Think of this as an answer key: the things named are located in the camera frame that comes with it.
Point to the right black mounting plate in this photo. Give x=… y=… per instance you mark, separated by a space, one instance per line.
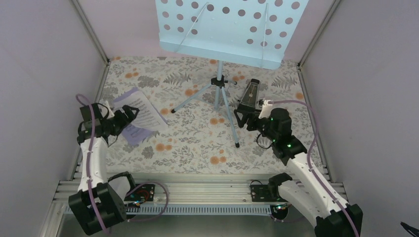
x=261 y=193

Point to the light blue cable duct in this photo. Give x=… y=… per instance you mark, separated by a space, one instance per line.
x=194 y=209

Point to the black object at corner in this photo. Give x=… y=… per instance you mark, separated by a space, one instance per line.
x=411 y=230

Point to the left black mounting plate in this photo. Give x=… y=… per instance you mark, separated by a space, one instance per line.
x=143 y=194

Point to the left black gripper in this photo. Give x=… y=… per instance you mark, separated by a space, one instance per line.
x=124 y=121

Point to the white sheet music page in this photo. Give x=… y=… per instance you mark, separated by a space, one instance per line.
x=148 y=116

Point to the light blue music stand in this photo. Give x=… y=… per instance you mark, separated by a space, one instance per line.
x=248 y=32

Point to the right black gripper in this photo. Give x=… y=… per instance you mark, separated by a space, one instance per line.
x=252 y=116

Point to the floral patterned mat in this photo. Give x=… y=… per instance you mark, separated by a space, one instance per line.
x=199 y=139

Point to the aluminium rail base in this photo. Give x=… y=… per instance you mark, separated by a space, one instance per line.
x=202 y=189

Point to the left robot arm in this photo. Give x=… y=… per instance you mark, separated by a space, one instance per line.
x=99 y=201

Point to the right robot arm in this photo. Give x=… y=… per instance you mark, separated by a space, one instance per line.
x=327 y=211

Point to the black metronome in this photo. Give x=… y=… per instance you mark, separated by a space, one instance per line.
x=249 y=99

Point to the black mounting plate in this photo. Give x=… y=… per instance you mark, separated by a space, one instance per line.
x=143 y=194
x=261 y=193

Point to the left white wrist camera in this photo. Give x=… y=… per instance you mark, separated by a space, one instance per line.
x=110 y=113

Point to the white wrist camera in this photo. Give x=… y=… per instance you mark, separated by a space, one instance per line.
x=110 y=113
x=266 y=106

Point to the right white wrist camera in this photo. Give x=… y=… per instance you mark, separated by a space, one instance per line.
x=266 y=106

